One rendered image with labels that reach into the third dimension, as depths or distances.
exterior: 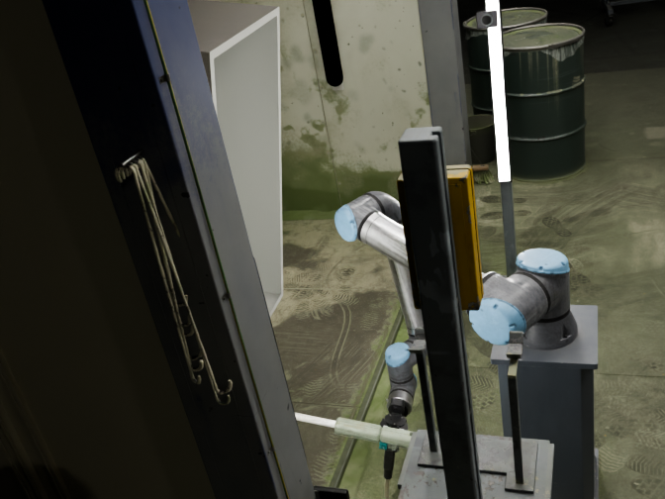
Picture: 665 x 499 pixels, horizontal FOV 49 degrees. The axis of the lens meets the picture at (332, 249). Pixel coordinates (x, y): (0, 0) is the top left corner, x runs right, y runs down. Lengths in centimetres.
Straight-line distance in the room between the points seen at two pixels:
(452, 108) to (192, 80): 294
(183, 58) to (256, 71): 130
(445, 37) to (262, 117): 165
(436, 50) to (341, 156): 89
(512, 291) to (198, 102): 107
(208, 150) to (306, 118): 306
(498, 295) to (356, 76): 248
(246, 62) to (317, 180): 204
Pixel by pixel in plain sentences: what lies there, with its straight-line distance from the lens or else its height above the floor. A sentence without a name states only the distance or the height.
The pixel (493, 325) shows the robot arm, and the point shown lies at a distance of 208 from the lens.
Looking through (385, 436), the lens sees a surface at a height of 37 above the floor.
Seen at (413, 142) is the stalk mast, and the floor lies 164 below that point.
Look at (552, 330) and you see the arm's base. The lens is 227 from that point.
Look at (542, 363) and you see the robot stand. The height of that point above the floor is 63.
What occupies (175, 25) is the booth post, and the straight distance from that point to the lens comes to 141.
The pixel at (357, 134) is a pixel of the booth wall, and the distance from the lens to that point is 443.
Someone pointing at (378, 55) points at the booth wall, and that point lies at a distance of 425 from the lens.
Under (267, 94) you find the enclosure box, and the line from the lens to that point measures 272.
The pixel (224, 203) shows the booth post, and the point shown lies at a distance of 151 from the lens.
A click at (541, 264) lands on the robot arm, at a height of 91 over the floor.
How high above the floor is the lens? 202
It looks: 27 degrees down
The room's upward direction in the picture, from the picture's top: 11 degrees counter-clockwise
